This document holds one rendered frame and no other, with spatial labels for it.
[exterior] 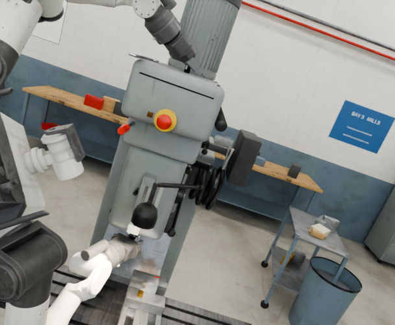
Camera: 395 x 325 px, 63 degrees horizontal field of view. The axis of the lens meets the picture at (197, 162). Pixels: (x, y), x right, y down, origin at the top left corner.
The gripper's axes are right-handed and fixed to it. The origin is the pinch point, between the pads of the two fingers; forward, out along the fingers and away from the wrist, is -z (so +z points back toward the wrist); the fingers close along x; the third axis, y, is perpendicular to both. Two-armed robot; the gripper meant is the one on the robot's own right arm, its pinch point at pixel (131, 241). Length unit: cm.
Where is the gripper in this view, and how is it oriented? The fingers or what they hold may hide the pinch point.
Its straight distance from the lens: 129.2
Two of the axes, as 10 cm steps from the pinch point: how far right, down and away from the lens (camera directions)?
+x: -8.7, -4.0, 2.9
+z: -3.7, 1.3, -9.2
